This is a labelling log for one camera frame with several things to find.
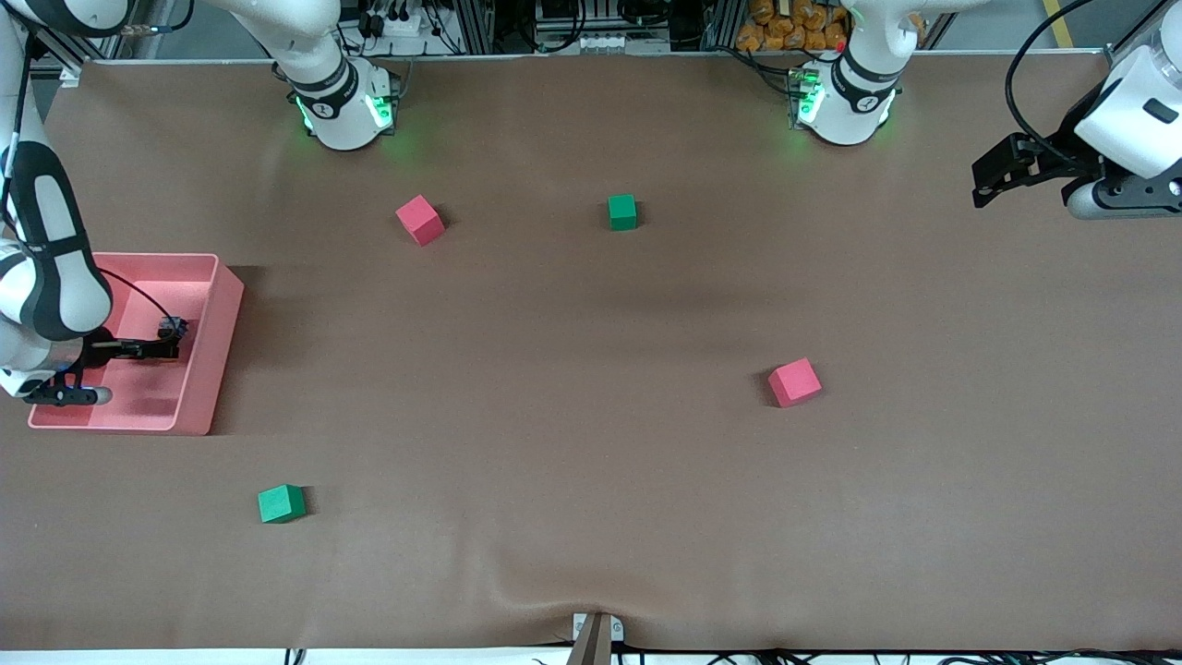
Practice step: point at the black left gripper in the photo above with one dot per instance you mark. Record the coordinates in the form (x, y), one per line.
(1058, 157)

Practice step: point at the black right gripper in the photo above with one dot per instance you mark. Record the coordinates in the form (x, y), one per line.
(103, 350)

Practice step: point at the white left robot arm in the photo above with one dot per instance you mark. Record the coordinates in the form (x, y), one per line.
(845, 106)

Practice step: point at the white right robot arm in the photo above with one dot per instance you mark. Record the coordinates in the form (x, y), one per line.
(343, 111)

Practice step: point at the pink plastic bin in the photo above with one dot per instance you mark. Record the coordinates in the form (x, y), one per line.
(199, 369)

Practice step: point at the green foam cube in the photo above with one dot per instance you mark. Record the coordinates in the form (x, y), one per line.
(281, 503)
(622, 211)

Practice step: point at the orange snack bag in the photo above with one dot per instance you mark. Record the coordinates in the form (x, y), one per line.
(785, 28)

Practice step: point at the pink foam cube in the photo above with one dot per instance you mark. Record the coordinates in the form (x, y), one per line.
(794, 382)
(420, 220)

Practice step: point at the white power strip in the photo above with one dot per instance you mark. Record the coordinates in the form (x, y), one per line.
(397, 23)

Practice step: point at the white connector block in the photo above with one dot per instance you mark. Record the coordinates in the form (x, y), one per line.
(609, 42)

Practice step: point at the brown table mat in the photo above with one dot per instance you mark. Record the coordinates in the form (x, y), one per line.
(591, 416)

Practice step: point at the aluminium camera mount post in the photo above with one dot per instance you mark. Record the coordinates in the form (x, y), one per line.
(593, 642)

